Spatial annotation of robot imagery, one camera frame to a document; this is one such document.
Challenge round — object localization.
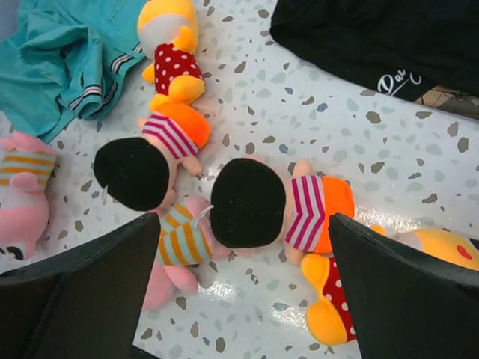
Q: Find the yellow polka-dot plush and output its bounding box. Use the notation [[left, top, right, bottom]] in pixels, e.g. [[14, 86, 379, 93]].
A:
[[137, 0, 205, 111], [300, 216, 478, 358]]

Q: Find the black-haired doll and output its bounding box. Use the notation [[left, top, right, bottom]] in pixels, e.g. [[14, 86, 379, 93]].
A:
[[93, 102, 211, 212], [210, 157, 356, 265]]

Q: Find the black printed shirt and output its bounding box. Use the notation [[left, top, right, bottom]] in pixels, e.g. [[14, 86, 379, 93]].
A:
[[270, 1, 478, 119]]

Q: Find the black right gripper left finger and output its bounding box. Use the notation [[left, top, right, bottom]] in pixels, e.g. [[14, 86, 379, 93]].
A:
[[1, 213, 160, 359]]

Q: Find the pink pig plush, centre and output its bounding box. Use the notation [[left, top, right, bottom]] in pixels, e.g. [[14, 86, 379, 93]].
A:
[[142, 196, 231, 311]]

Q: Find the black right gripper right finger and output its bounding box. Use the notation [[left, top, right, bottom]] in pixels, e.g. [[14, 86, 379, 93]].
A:
[[329, 214, 478, 358]]

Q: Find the pink pig plush, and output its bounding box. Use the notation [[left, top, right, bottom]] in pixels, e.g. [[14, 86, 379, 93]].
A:
[[1, 132, 56, 260], [142, 196, 231, 311]]

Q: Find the pink pig plush, left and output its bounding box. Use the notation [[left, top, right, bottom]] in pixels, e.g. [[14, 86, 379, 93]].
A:
[[1, 132, 56, 260]]

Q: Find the teal striped-trim shirt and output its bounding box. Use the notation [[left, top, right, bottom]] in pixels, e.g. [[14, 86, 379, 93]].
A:
[[1, 0, 145, 143]]

